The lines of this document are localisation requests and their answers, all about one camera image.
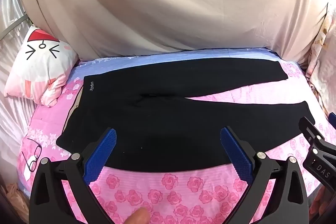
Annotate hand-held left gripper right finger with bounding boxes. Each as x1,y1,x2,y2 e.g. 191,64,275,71
220,126,309,224

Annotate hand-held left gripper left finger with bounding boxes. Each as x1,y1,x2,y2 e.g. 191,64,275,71
29,128,124,224

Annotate black pants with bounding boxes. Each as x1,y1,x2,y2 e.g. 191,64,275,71
56,57,315,173

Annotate person's right hand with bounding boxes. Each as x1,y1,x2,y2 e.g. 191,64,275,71
308,185,336,224

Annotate floral print cloth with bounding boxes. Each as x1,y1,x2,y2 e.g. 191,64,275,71
306,2,336,122

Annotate black eyeglasses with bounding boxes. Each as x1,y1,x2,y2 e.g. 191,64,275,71
21,138,43,172

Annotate pink floral bed sheet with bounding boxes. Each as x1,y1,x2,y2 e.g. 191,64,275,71
17,47,336,224

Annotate cat face pillow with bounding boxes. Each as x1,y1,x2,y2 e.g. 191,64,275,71
4,25,80,108

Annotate white satin cloth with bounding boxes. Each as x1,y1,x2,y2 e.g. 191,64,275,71
0,0,37,188

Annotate grey metal bar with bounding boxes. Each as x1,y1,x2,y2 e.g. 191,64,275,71
0,14,30,39

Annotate beige curtain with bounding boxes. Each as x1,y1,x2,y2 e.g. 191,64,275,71
16,0,332,62

